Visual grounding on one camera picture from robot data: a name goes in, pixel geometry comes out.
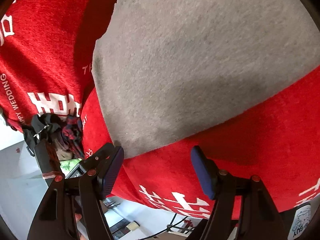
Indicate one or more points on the dark plaid garment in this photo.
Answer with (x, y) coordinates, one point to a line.
(70, 136)

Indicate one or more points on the red wedding blanket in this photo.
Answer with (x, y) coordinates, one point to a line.
(47, 51)

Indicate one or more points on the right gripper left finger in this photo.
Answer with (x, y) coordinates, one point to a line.
(55, 216)

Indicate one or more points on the black metal rack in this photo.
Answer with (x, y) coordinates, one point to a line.
(182, 228)

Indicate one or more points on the grey knitted garment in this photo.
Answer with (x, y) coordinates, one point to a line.
(168, 69)

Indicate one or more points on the white cartoon sticker panel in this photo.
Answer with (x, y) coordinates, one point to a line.
(300, 222)

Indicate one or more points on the black garment with zipper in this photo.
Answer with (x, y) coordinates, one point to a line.
(42, 127)

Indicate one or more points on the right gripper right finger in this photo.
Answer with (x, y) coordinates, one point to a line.
(244, 204)

